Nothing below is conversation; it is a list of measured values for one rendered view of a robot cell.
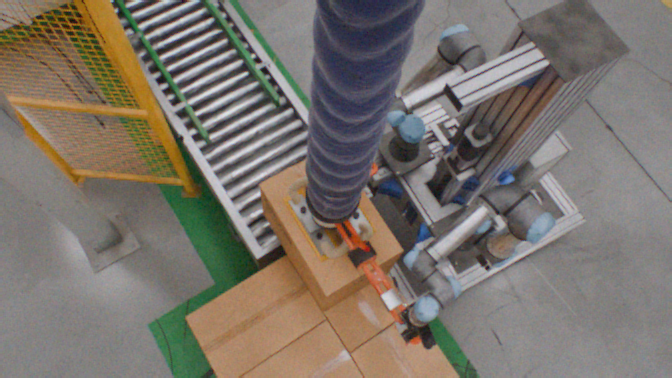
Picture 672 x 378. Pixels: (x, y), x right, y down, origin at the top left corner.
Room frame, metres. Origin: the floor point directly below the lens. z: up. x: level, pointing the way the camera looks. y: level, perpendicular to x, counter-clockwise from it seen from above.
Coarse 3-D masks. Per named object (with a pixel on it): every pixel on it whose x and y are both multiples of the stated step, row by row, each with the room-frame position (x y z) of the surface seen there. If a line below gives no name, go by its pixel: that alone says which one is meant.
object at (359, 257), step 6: (354, 246) 0.65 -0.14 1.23; (348, 252) 0.63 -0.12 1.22; (354, 252) 0.63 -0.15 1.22; (360, 252) 0.64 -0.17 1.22; (366, 252) 0.64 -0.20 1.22; (372, 252) 0.64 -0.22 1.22; (354, 258) 0.60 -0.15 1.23; (360, 258) 0.61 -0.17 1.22; (366, 258) 0.61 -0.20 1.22; (372, 258) 0.61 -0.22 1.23; (354, 264) 0.59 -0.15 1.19; (360, 264) 0.58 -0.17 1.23; (366, 264) 0.60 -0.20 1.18
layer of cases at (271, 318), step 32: (288, 256) 0.76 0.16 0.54; (256, 288) 0.57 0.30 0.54; (288, 288) 0.59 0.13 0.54; (384, 288) 0.65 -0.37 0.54; (192, 320) 0.37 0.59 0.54; (224, 320) 0.39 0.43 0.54; (256, 320) 0.41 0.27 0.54; (288, 320) 0.43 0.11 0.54; (320, 320) 0.45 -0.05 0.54; (352, 320) 0.47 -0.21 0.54; (384, 320) 0.49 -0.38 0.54; (224, 352) 0.24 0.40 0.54; (256, 352) 0.26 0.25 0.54; (288, 352) 0.28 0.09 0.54; (320, 352) 0.29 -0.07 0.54; (352, 352) 0.31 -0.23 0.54; (384, 352) 0.33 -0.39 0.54; (416, 352) 0.35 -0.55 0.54
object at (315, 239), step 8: (288, 200) 0.87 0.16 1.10; (304, 200) 0.88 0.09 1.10; (288, 208) 0.83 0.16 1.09; (296, 208) 0.83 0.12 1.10; (304, 208) 0.83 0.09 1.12; (296, 216) 0.80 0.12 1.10; (304, 224) 0.76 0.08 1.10; (304, 232) 0.73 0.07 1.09; (320, 232) 0.74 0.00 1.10; (328, 232) 0.74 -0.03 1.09; (312, 240) 0.70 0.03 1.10; (320, 240) 0.70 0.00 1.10; (328, 240) 0.71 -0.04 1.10; (312, 248) 0.67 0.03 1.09; (320, 248) 0.67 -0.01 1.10; (320, 256) 0.63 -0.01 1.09
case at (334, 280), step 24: (264, 192) 0.90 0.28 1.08; (288, 192) 0.92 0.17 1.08; (288, 216) 0.80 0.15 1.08; (288, 240) 0.72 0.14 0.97; (336, 240) 0.72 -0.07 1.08; (384, 240) 0.75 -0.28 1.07; (312, 264) 0.60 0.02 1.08; (336, 264) 0.61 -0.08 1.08; (384, 264) 0.65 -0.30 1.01; (312, 288) 0.54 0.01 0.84; (336, 288) 0.51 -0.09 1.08; (360, 288) 0.60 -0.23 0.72
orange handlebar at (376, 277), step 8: (376, 168) 1.03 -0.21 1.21; (336, 224) 0.75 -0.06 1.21; (344, 232) 0.71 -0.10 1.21; (352, 232) 0.72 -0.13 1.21; (360, 240) 0.69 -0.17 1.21; (376, 264) 0.60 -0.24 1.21; (368, 272) 0.56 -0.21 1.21; (376, 272) 0.56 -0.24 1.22; (368, 280) 0.53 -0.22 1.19; (376, 280) 0.53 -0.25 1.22; (384, 280) 0.53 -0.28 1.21; (376, 288) 0.50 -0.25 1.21; (392, 288) 0.51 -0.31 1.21; (392, 312) 0.41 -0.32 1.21; (400, 320) 0.38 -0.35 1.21; (416, 344) 0.30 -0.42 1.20
